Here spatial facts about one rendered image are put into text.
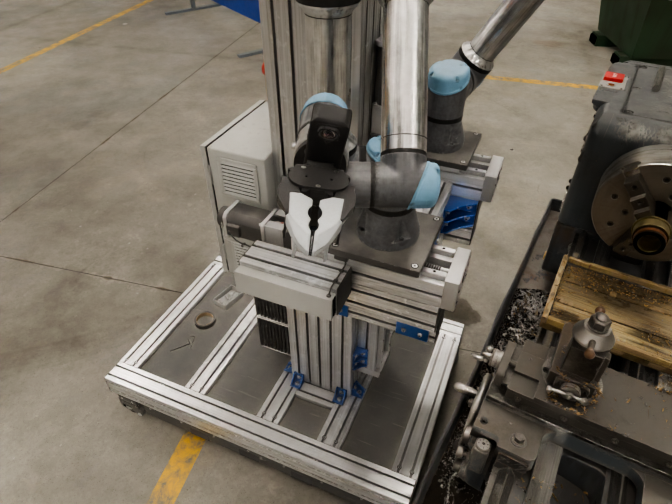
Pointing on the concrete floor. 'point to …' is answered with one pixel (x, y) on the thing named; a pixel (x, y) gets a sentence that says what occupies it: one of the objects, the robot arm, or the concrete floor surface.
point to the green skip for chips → (636, 30)
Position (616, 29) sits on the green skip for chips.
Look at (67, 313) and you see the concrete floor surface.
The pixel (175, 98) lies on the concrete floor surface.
